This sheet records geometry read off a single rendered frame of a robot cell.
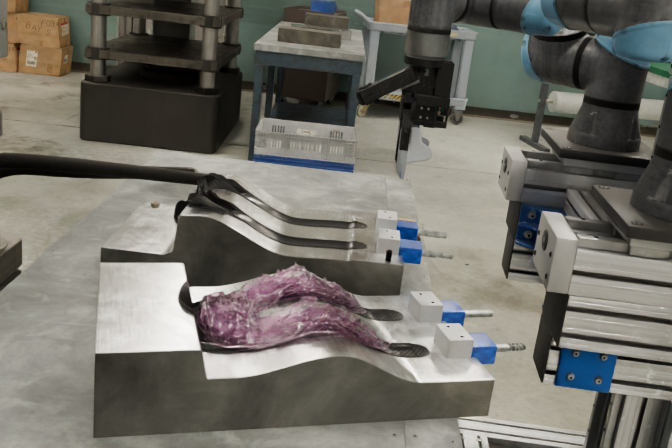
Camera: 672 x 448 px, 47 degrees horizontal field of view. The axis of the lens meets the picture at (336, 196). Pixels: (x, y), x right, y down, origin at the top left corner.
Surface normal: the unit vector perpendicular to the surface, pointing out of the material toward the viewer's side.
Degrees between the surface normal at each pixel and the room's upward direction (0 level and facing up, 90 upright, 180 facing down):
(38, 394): 0
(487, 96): 90
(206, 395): 90
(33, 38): 84
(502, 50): 90
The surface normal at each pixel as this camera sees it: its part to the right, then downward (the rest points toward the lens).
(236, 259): -0.04, 0.29
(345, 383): 0.26, 0.31
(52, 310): 0.11, -0.95
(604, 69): -0.67, 0.15
